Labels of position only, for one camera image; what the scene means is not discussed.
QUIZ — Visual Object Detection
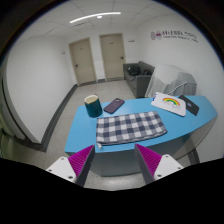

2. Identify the beige door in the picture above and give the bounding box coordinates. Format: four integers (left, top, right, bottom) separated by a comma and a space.
70, 38, 96, 85
100, 34, 124, 80

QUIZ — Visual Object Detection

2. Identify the white rainbow board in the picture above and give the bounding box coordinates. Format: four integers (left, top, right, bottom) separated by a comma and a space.
151, 92, 186, 117

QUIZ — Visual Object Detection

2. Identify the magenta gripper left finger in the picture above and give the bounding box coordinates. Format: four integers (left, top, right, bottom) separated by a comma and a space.
46, 145, 95, 187

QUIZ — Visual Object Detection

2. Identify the wall logo sign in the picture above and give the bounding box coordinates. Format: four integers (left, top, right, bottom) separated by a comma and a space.
150, 30, 198, 43

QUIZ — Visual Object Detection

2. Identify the right beige door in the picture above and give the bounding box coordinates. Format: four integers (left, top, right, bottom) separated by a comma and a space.
100, 34, 124, 80

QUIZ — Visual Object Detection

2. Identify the blue white checkered towel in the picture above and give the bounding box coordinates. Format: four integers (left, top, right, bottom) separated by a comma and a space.
96, 111, 167, 148

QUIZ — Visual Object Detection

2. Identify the dark green mug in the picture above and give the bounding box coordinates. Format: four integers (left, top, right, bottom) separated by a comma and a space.
84, 95, 102, 118

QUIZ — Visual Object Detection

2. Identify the purple smartphone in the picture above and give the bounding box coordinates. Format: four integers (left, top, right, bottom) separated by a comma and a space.
104, 98, 125, 114

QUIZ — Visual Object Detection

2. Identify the left beige door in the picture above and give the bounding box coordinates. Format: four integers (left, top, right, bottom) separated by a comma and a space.
70, 38, 96, 85

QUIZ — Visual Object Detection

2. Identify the grey sofa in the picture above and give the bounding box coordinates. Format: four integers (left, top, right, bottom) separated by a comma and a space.
123, 61, 154, 98

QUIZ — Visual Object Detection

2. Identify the blue table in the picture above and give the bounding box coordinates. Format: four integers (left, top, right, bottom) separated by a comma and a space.
65, 96, 217, 176

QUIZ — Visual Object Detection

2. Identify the ceiling strip light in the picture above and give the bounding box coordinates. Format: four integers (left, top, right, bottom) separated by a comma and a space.
69, 11, 122, 25

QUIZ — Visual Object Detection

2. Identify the black bag on sofa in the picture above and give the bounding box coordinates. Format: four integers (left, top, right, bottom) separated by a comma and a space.
128, 67, 141, 76

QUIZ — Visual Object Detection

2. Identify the grey cloth covered furniture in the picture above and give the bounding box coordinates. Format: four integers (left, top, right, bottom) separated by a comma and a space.
145, 64, 197, 98

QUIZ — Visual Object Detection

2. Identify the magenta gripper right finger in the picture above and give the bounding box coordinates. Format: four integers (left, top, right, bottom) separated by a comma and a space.
135, 144, 183, 184

